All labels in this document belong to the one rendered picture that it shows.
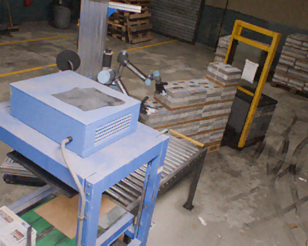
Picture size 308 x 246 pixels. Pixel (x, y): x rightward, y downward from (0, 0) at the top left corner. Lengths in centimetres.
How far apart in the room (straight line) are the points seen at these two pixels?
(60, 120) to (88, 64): 180
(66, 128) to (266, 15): 926
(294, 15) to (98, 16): 769
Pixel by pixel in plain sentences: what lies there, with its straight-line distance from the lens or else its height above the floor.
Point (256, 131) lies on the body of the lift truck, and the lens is 552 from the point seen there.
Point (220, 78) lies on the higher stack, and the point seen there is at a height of 116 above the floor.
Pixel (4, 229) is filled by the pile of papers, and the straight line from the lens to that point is 210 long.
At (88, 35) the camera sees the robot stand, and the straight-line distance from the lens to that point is 345.
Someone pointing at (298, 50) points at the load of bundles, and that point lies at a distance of 880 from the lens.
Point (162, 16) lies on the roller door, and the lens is 1201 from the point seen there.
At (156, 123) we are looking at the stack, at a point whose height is 70.
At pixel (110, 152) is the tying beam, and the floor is 155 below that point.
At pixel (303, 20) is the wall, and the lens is 1038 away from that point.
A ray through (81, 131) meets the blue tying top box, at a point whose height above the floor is 169.
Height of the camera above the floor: 254
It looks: 27 degrees down
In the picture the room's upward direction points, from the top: 11 degrees clockwise
